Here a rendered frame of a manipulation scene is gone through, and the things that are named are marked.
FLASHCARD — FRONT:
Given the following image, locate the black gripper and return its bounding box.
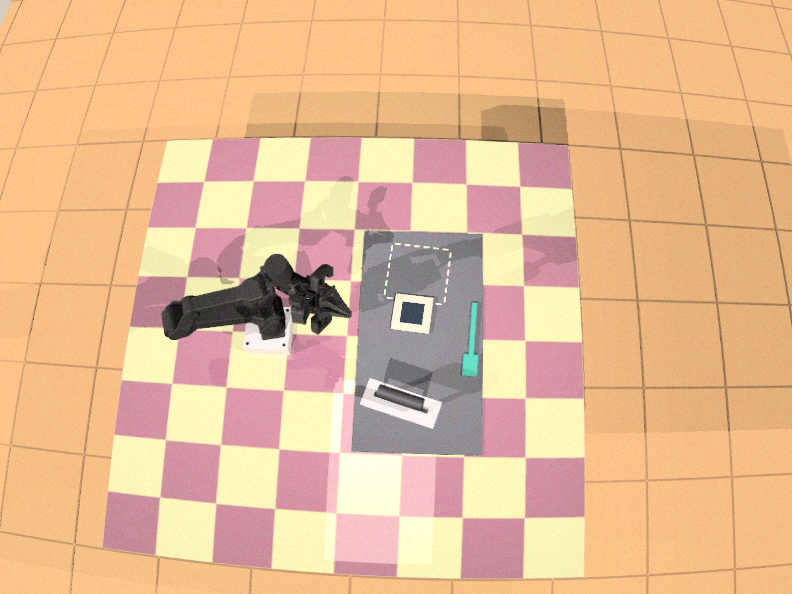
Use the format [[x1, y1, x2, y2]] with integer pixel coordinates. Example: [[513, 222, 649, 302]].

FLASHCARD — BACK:
[[290, 264, 352, 335]]

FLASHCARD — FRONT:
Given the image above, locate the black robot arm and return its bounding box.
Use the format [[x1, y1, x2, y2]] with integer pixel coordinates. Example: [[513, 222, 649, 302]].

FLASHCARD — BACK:
[[161, 254, 315, 340]]

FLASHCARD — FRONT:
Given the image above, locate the cream square tile with dark blue centre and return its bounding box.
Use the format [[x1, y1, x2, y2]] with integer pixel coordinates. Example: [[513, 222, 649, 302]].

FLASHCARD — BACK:
[[391, 293, 433, 334]]

